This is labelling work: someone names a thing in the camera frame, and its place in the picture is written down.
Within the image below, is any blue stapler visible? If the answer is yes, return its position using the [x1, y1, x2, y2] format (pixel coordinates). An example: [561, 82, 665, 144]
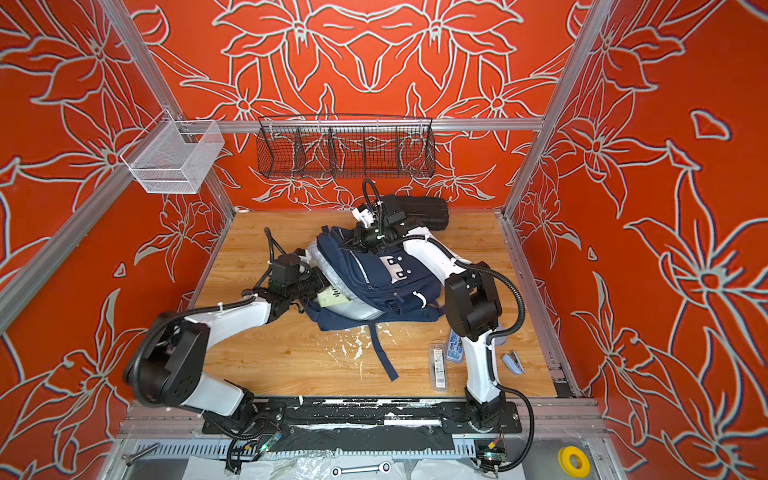
[502, 352, 525, 375]

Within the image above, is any blue stationery set pack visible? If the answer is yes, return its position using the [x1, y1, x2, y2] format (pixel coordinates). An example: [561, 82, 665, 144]
[445, 330, 464, 364]

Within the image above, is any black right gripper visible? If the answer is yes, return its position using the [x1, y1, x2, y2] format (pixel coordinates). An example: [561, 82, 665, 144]
[336, 220, 391, 254]

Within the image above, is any white wire wall basket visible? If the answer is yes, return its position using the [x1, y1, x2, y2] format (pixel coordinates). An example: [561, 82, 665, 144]
[119, 110, 224, 195]

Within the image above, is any Chinese history picture book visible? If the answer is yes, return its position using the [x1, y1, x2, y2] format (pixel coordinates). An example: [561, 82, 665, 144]
[317, 286, 352, 308]

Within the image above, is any yellow tape roll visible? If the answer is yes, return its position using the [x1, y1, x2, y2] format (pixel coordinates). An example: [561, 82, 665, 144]
[558, 446, 591, 479]

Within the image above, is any black plastic tool case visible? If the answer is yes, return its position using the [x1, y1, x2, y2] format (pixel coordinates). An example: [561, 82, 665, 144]
[399, 196, 450, 231]

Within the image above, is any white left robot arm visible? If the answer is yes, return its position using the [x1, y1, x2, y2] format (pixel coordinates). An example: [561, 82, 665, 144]
[124, 250, 330, 425]

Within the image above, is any silver combination wrench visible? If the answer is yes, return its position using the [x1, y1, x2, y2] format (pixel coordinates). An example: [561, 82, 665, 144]
[331, 461, 392, 478]

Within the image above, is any clear pencil case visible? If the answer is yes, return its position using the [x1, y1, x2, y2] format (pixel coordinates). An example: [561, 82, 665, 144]
[429, 341, 448, 392]

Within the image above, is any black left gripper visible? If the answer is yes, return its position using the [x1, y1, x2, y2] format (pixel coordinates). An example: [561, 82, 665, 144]
[287, 261, 344, 302]

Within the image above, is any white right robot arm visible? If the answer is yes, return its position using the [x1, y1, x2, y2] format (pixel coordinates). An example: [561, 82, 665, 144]
[345, 195, 525, 431]

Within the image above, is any black wire wall basket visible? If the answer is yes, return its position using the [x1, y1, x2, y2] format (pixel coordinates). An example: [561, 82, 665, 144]
[255, 115, 437, 179]

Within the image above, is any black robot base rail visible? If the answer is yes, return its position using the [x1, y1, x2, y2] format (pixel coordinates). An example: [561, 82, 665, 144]
[203, 397, 523, 434]

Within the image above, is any navy blue student backpack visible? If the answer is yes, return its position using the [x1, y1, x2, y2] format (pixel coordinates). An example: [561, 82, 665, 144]
[304, 226, 442, 381]

